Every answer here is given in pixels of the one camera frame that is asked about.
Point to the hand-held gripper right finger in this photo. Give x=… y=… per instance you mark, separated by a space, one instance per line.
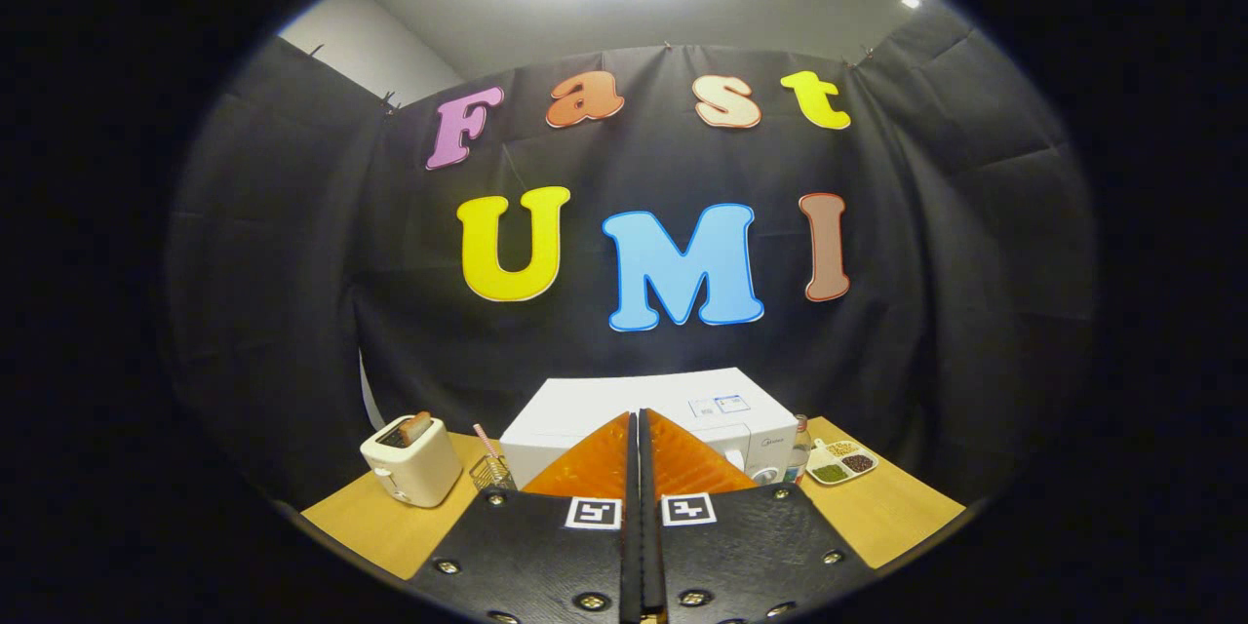
x=751 y=556

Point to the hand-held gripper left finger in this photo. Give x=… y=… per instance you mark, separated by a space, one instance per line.
x=526 y=556

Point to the white microwave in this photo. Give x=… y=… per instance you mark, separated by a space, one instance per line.
x=604 y=400

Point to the clear plastic water bottle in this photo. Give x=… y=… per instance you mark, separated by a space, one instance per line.
x=799 y=453

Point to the white divided bean tray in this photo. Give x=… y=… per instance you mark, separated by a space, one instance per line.
x=831 y=473

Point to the pink striped straw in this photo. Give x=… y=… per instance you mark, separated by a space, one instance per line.
x=485 y=439

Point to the cream toaster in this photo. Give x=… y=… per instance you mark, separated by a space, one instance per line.
x=419 y=473

